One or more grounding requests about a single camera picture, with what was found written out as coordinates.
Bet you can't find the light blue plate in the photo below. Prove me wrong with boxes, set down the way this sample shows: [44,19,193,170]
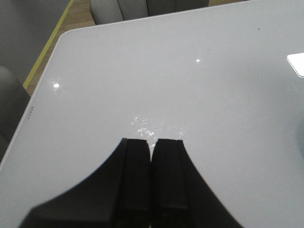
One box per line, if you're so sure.
[296,119,304,156]

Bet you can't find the grey side chair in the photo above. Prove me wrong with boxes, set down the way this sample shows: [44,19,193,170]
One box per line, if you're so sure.
[0,66,30,158]

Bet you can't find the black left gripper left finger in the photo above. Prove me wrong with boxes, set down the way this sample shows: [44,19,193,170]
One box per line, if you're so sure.
[20,138,151,228]

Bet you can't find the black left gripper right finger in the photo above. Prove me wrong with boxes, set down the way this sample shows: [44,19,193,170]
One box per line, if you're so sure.
[151,139,241,228]

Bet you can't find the grey chair left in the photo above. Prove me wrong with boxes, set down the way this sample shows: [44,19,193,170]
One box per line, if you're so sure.
[90,0,209,25]

